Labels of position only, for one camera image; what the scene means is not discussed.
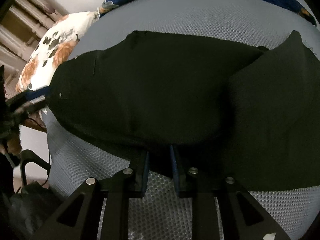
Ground black pants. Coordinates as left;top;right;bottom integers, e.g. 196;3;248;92
48;31;319;191

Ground grey mesh mattress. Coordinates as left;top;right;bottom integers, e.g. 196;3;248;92
43;0;319;239

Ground wooden headboard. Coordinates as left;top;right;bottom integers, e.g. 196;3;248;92
1;0;67;98

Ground white orange floral pillow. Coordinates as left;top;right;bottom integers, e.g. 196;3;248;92
16;11;100;92

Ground person's left hand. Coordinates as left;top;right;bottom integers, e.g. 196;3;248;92
7;133;22;156

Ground black office chair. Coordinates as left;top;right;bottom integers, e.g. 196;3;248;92
20;150;51;187

